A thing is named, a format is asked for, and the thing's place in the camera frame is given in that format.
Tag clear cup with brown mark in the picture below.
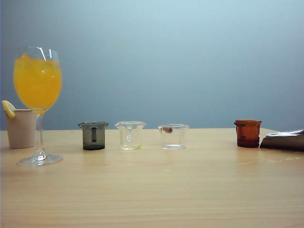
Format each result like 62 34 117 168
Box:
157 123 190 151

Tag amber brown measuring cup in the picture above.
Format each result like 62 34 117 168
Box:
234 119 263 148

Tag yellow lemon slice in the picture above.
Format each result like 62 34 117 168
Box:
1 100 16 119

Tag dark grey measuring cup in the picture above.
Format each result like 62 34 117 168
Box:
77 121 110 151

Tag wine glass with orange juice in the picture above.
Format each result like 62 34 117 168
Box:
13 46 64 167

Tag silver metallic sheet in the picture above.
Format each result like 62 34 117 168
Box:
260 129 304 152

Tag clear glass measuring cup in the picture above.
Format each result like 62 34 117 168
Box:
114 121 147 151

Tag beige paper cup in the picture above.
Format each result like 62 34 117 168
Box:
3 109 37 150

